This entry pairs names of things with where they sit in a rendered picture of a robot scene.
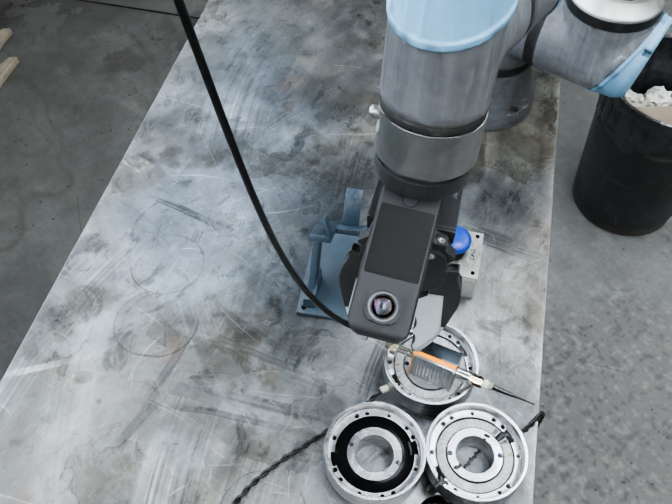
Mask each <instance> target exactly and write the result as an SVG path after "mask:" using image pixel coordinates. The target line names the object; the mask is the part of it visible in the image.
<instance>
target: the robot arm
mask: <svg viewBox="0 0 672 504"><path fill-rule="evenodd" d="M665 4H666V0H387V3H386V9H387V17H388V18H387V27H386V37H385V46H384V55H383V64H382V73H381V82H380V91H379V105H376V104H372V105H370V107H369V113H368V114H369V116H370V117H371V118H375V119H378V122H377V124H376V132H375V143H374V146H375V158H374V169H375V172H376V174H377V176H378V181H377V185H376V188H375V191H374V195H373V198H372V201H371V205H370V208H369V211H368V214H367V227H369V228H367V229H364V230H362V231H360V235H359V238H358V243H360V244H361V245H360V244H357V243H351V247H350V250H349V252H348V253H347V254H346V256H345V259H344V262H343V265H342V268H341V271H340V276H339V284H340V289H341V294H342V298H343V302H344V306H346V310H347V314H348V321H349V325H350V328H351V329H352V331H353V332H355V333H356V334H358V336H359V337H360V339H361V340H367V339H368V337H370V338H373V339H377V340H381V341H385V342H388V343H392V344H398V343H402V342H403V341H405V340H406V339H407V337H408V336H409V334H410V331H411V328H412V324H413V320H414V316H415V321H414V326H413V333H414V334H413V339H412V344H411V348H412V350H413V351H415V352H419V351H421V350H422V349H423V348H425V347H426V346H428V345H429V344H430V343H431V342H432V341H433V340H434V339H435V338H436V337H437V336H438V335H439V334H440V332H441V331H442V329H443V328H445V327H446V325H447V324H448V322H449V321H450V319H451V317H452V316H453V314H454V313H455V311H456V310H457V308H458V306H459V303H460V298H461V291H462V276H461V274H460V273H459V272H460V266H461V265H460V264H455V263H450V262H453V261H455V255H456V249H454V248H453V247H452V246H451V244H453V241H454V238H455V234H456V229H457V223H458V217H459V211H460V205H461V199H462V193H463V188H464V186H465V185H466V184H467V182H468V180H469V176H470V172H471V168H472V167H474V165H475V163H476V161H477V159H478V155H479V150H480V146H481V142H482V138H483V134H484V131H498V130H504V129H507V128H510V127H513V126H515V125H517V124H519V123H520V122H521V121H523V120H524V119H525V118H526V117H527V115H528V114H529V112H530V110H531V107H532V104H533V100H534V96H535V86H534V77H533V68H532V66H534V67H536V68H539V69H541V70H543V71H546V72H548V73H551V74H553V75H555V76H558V77H560V78H563V79H565V80H567V81H570V82H572V83H575V84H577V85H580V86H582V87H584V88H587V89H588V91H590V92H597V93H600V94H603V95H605V96H608V97H611V98H618V97H621V96H623V95H625V94H626V93H627V92H628V91H629V89H630V88H631V86H632V85H633V83H634V81H635V80H636V78H637V77H638V75H639V74H640V72H641V71H642V69H643V68H644V66H645V65H646V63H647V61H648V60H649V58H650V57H651V55H652V54H653V52H654V51H655V49H656V48H657V46H658V44H659V43H660V41H661V40H662V38H663V37H664V35H665V33H666V32H667V30H668V29H669V27H670V26H671V24H672V17H671V16H668V13H666V12H663V10H664V7H665ZM456 193H457V198H456V199H455V198H454V197H453V196H452V195H454V194H456Z"/></svg>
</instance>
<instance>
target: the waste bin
mask: <svg viewBox="0 0 672 504"><path fill-rule="evenodd" d="M654 86H659V87H661V86H664V88H665V89H666V90H667V91H672V35H664V37H663V38H662V40H661V41H660V43H659V44H658V46H657V48H656V49H655V51H654V52H653V54H652V55H651V57H650V58H649V60H648V61H647V63H646V65H645V66H644V68H643V69H642V71H641V72H640V74H639V75H638V77H637V78H636V80H635V81H634V83H633V85H632V86H631V88H630V90H632V91H633V92H635V93H637V94H643V97H644V94H645V93H646V92H647V90H649V89H651V88H652V87H654ZM598 95H599V97H598V100H597V105H596V110H595V113H594V116H593V120H592V123H591V126H590V130H589V133H588V136H587V139H586V143H585V146H584V149H583V153H582V156H581V159H580V162H579V166H578V169H577V172H576V176H575V179H574V182H573V187H572V192H573V198H574V200H575V203H576V205H577V207H578V208H579V210H580V211H581V212H582V213H583V214H584V215H585V216H586V217H587V218H588V219H589V220H590V221H592V222H593V223H594V224H596V225H598V226H599V227H601V228H603V229H606V230H608V231H611V232H614V233H617V234H622V235H645V234H649V233H652V232H654V231H656V230H658V229H660V228H661V227H662V226H664V225H665V223H666V222H667V221H668V220H669V218H670V217H671V216H672V125H671V124H668V123H664V122H662V121H659V120H657V119H654V118H652V117H650V116H648V115H646V114H645V113H643V112H641V111H640V110H638V109H637V108H635V107H634V106H633V105H632V104H630V103H629V102H628V101H627V100H626V99H625V98H624V97H623V96H621V97H618V98H611V97H608V96H605V95H603V94H600V93H599V94H598Z"/></svg>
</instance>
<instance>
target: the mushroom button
mask: <svg viewBox="0 0 672 504"><path fill-rule="evenodd" d="M471 243H472V238H471V235H470V233H469V232H468V231H467V230H466V229H465V228H463V227H461V226H458V225H457V229H456V234H455V238H454V241H453V244H451V246H452V247H453V248H454V249H456V254H462V253H465V252H466V251H468V250H469V248H470V246H471Z"/></svg>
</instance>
